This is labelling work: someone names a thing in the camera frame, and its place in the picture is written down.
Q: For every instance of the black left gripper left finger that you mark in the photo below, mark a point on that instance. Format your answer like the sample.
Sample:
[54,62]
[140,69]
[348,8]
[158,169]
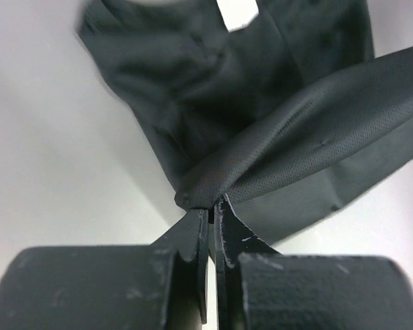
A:
[157,286]

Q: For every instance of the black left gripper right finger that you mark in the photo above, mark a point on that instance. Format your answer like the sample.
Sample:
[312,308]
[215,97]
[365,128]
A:
[259,288]

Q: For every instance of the black t shirt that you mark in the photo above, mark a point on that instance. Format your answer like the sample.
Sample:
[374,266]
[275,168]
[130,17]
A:
[292,117]

